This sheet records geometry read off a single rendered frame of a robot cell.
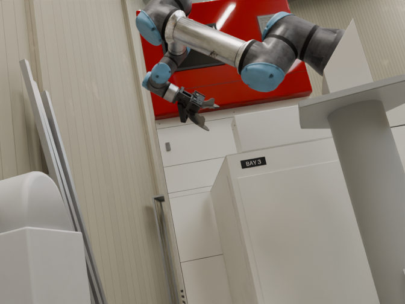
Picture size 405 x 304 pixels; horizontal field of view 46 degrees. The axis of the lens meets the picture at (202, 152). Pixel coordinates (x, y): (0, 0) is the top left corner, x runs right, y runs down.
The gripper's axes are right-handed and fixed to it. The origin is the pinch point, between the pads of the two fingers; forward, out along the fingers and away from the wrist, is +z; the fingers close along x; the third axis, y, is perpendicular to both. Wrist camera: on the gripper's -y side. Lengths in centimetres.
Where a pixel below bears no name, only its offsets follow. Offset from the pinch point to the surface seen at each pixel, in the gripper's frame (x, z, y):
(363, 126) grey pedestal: -40, 29, 75
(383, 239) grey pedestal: -66, 45, 67
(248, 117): -20.9, 6.6, 34.3
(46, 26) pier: 223, -183, -257
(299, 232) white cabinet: -51, 39, 30
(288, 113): -13.9, 19.1, 39.2
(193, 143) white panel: 2.4, -1.4, -26.2
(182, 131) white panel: 6.3, -8.6, -26.1
